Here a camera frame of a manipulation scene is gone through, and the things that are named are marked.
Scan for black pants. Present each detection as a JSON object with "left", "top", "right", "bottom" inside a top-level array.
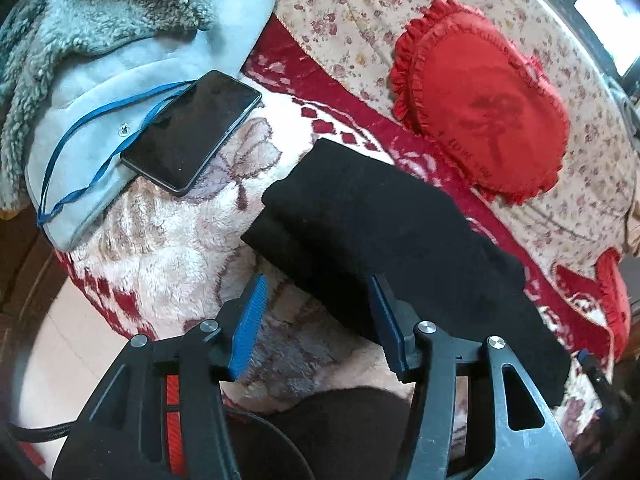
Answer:
[{"left": 243, "top": 139, "right": 570, "bottom": 407}]

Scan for red and white plush blanket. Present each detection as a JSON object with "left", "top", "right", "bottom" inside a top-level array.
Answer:
[{"left": 52, "top": 14, "right": 618, "bottom": 461}]

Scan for black smartphone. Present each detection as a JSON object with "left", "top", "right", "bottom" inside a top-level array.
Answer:
[{"left": 120, "top": 70, "right": 262, "bottom": 196}]

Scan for red heart-shaped pillow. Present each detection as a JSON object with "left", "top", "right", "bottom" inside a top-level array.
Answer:
[{"left": 390, "top": 0, "right": 570, "bottom": 204}]

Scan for light blue fleece jacket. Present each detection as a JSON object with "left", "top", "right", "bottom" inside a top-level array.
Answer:
[{"left": 1, "top": 0, "right": 276, "bottom": 252}]

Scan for floral bed sheet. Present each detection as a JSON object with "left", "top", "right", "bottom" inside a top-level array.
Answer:
[{"left": 276, "top": 0, "right": 639, "bottom": 276}]

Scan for black cable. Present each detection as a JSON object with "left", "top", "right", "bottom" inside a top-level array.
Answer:
[{"left": 8, "top": 418, "right": 76, "bottom": 443}]

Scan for blue lanyard cord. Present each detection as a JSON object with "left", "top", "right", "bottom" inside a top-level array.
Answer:
[{"left": 34, "top": 79, "right": 196, "bottom": 229}]

